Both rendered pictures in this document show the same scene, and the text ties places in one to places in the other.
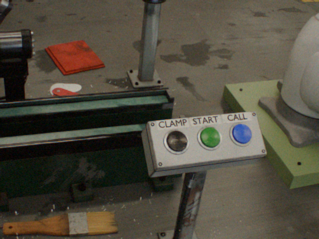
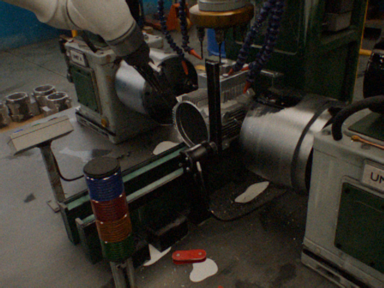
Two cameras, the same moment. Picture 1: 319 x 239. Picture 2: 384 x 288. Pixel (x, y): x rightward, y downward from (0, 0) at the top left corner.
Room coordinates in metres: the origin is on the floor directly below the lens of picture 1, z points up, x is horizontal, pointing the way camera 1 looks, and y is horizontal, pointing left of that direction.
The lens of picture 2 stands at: (1.68, 0.02, 1.56)
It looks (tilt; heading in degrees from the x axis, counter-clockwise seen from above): 30 degrees down; 162
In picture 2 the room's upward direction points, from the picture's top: 5 degrees counter-clockwise
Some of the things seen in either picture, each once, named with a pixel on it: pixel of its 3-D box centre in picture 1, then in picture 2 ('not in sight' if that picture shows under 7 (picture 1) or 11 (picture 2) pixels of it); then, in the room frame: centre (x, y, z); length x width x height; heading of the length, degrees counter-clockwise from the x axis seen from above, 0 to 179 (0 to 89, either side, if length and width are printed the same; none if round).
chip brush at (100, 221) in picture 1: (61, 225); not in sight; (0.58, 0.15, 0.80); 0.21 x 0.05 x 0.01; 105
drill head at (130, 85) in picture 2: not in sight; (148, 82); (0.31, 0.32, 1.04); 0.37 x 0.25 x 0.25; 21
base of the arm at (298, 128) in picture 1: (304, 105); not in sight; (0.99, -0.34, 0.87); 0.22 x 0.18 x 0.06; 24
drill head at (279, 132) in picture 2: not in sight; (306, 143); (0.95, 0.56, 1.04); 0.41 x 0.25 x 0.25; 21
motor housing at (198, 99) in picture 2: not in sight; (215, 115); (0.64, 0.45, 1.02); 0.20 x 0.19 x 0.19; 110
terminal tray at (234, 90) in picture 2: not in sight; (223, 83); (0.63, 0.48, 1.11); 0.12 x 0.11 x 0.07; 110
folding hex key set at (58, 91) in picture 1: (68, 97); (189, 257); (0.97, 0.22, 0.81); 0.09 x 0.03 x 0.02; 71
